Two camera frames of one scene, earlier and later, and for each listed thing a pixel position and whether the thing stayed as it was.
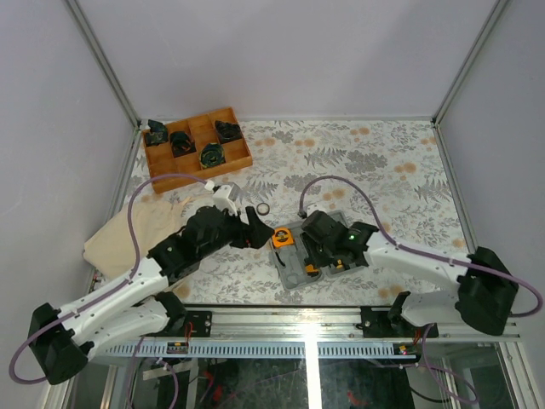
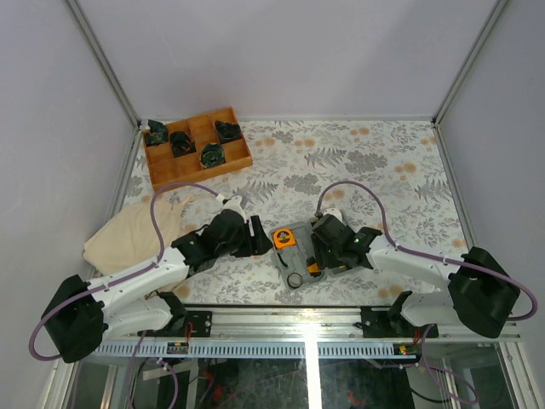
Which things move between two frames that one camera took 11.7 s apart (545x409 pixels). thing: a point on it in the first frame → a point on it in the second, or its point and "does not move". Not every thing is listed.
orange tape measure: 282,236 does not move
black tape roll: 263,209 → 295,279
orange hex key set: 311,271 does not move
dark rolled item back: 227,132 does not move
